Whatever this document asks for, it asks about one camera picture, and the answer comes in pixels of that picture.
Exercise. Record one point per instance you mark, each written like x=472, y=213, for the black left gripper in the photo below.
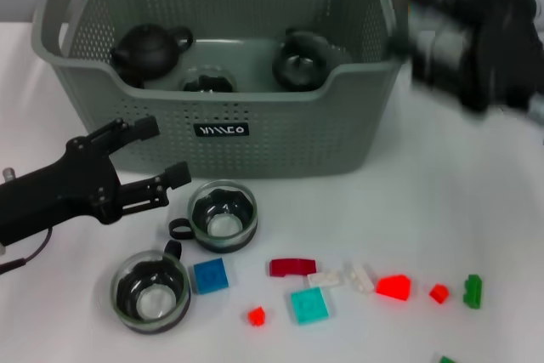
x=68, y=193

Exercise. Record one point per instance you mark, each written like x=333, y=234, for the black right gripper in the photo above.
x=501, y=69

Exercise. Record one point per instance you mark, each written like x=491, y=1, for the glass teacup black holder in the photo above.
x=127, y=290
x=244, y=227
x=302, y=69
x=208, y=82

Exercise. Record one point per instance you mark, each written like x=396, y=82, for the grey perforated storage basket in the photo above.
x=255, y=146

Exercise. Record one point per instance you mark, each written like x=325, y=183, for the small black clay cup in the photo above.
x=132, y=78

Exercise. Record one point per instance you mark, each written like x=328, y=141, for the black clay teapot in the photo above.
x=149, y=48

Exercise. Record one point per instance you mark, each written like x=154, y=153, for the blue square brick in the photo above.
x=210, y=276

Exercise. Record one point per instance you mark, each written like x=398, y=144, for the silver left connector plug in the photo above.
x=8, y=175

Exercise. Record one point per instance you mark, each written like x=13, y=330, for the dark red brick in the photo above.
x=289, y=268

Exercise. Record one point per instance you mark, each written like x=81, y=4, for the small red brick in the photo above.
x=257, y=316
x=440, y=293

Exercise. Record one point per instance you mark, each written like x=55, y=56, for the white flat brick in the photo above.
x=325, y=279

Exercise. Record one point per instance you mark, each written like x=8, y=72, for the teal square brick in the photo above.
x=309, y=305

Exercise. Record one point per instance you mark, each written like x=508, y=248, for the translucent white brick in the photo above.
x=359, y=278

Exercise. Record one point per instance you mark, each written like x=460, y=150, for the large red sloped brick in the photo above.
x=393, y=287

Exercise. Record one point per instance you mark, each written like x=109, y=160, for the green brick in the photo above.
x=446, y=359
x=472, y=293

